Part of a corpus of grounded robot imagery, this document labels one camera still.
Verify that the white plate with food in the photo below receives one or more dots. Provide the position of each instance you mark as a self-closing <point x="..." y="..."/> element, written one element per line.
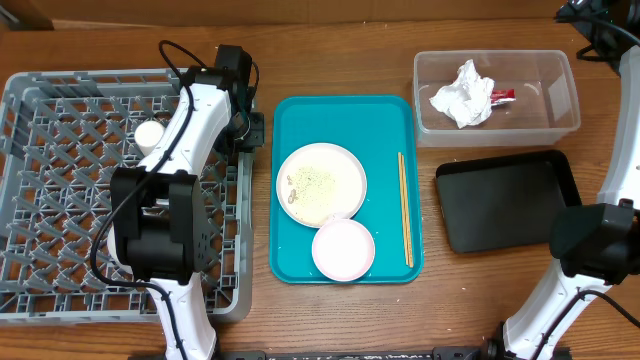
<point x="320" y="182"/>

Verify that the red snack wrapper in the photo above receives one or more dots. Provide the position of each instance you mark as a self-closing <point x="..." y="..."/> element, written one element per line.
<point x="500" y="97"/>

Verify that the teal plastic tray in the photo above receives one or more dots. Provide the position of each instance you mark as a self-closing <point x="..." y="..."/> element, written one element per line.
<point x="379" y="131"/>

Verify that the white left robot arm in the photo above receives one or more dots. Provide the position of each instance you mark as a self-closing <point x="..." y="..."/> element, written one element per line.
<point x="157" y="235"/>

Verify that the grey ceramic bowl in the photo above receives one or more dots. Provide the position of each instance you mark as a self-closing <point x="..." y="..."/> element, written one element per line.
<point x="111" y="245"/>

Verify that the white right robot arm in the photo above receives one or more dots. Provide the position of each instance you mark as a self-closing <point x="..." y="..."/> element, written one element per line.
<point x="594" y="247"/>

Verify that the pink small bowl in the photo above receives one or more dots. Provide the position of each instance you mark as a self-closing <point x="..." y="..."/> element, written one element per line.
<point x="343" y="250"/>

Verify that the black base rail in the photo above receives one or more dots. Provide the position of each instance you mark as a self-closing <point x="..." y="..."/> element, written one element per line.
<point x="350" y="355"/>

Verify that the grey plastic dishwasher rack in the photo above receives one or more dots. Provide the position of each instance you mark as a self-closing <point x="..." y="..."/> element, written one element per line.
<point x="62" y="136"/>

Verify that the black tray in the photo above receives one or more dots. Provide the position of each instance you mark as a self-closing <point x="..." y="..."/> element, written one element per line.
<point x="508" y="201"/>

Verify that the white napkin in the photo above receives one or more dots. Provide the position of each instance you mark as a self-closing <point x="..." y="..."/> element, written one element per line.
<point x="467" y="101"/>

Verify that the cream white cup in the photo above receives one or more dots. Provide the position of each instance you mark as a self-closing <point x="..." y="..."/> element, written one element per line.
<point x="147" y="135"/>

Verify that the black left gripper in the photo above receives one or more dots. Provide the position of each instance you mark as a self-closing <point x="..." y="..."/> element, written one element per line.
<point x="256" y="138"/>

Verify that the clear plastic bin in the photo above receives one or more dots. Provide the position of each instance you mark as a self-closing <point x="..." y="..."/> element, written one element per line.
<point x="545" y="108"/>

